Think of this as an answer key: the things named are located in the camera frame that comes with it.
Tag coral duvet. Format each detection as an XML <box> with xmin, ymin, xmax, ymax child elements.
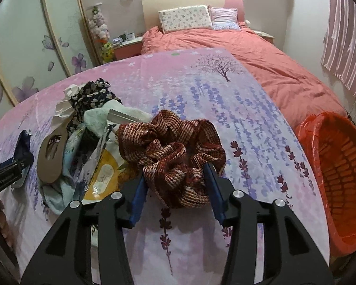
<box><xmin>141</xmin><ymin>25</ymin><xmax>347</xmax><ymax>120</ymax></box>

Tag floral pillow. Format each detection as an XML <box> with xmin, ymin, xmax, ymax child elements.
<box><xmin>158</xmin><ymin>5</ymin><xmax>213</xmax><ymax>34</ymax></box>

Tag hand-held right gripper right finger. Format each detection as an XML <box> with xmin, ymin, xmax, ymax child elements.
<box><xmin>202</xmin><ymin>163</ymin><xmax>334</xmax><ymax>285</ymax></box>

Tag dark floral cloth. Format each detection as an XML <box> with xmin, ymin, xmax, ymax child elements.
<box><xmin>67</xmin><ymin>78</ymin><xmax>122</xmax><ymax>132</ymax></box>

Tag cream and pink headboard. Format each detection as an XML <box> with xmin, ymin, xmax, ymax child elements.
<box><xmin>141</xmin><ymin>0</ymin><xmax>245</xmax><ymax>33</ymax></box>

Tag striped pink curtain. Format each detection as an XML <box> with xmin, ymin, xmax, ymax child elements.
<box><xmin>320</xmin><ymin>0</ymin><xmax>356</xmax><ymax>96</ymax></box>

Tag light blue printed cloth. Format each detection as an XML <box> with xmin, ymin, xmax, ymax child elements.
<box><xmin>40</xmin><ymin>124</ymin><xmax>107</xmax><ymax>216</ymax></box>

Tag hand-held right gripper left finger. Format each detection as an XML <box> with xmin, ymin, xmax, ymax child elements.
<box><xmin>20</xmin><ymin>174</ymin><xmax>149</xmax><ymax>285</ymax></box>

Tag striped pink pillow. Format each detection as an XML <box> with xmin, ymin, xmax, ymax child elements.
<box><xmin>209</xmin><ymin>6</ymin><xmax>241</xmax><ymax>31</ymax></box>

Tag red-brown woven scarf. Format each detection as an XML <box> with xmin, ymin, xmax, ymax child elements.
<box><xmin>118</xmin><ymin>110</ymin><xmax>227</xmax><ymax>209</ymax></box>

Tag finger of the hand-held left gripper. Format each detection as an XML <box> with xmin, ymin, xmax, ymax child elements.
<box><xmin>0</xmin><ymin>152</ymin><xmax>34</xmax><ymax>174</ymax></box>

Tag lavender printed sheet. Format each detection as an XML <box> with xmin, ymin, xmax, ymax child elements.
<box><xmin>0</xmin><ymin>47</ymin><xmax>330</xmax><ymax>285</ymax></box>

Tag red plastic bag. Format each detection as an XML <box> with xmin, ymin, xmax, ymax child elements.
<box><xmin>294</xmin><ymin>111</ymin><xmax>356</xmax><ymax>257</ymax></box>

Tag dark blue packet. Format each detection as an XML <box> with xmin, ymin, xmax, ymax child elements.
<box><xmin>13</xmin><ymin>130</ymin><xmax>34</xmax><ymax>162</ymax></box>

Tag wooden nightstand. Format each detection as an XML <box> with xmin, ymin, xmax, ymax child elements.
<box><xmin>251</xmin><ymin>29</ymin><xmax>276</xmax><ymax>46</ymax></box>

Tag orange plastic basket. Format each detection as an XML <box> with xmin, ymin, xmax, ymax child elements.
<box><xmin>316</xmin><ymin>118</ymin><xmax>356</xmax><ymax>245</ymax></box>

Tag clear packet with yellow label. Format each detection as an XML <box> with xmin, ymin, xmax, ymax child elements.
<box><xmin>74</xmin><ymin>124</ymin><xmax>141</xmax><ymax>206</ymax></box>

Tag white paper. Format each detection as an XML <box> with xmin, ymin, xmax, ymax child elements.
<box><xmin>55</xmin><ymin>84</ymin><xmax>84</xmax><ymax>123</ymax></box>

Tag stack of plush toys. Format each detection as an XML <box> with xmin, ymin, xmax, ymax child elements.
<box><xmin>87</xmin><ymin>3</ymin><xmax>112</xmax><ymax>43</ymax></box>

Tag pink nightstand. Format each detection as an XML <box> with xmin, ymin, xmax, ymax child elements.
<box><xmin>111</xmin><ymin>37</ymin><xmax>143</xmax><ymax>62</ymax></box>

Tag person's left hand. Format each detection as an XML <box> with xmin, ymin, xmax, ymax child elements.
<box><xmin>0</xmin><ymin>197</ymin><xmax>14</xmax><ymax>250</ymax></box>

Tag floral sliding wardrobe doors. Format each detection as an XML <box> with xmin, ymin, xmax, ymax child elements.
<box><xmin>0</xmin><ymin>0</ymin><xmax>96</xmax><ymax>132</ymax></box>

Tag yellow-green plush toy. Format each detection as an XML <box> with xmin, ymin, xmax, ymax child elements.
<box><xmin>101</xmin><ymin>42</ymin><xmax>114</xmax><ymax>64</ymax></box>

